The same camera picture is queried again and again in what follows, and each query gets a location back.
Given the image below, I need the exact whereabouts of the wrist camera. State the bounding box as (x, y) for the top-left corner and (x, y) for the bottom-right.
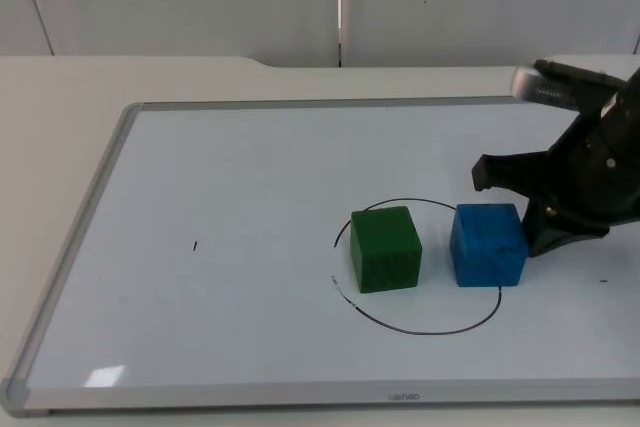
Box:
(509, 59), (626, 112)

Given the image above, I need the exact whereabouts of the green cube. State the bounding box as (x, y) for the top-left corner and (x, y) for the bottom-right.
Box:
(348, 205), (424, 294)

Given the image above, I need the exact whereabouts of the grey-framed whiteboard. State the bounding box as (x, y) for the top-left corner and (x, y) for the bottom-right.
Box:
(0, 95), (640, 419)

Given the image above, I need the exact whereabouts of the blue cube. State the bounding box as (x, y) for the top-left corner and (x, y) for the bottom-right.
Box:
(448, 203), (530, 288)

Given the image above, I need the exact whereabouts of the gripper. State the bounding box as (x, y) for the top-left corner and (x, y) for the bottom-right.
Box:
(471, 66), (640, 259)

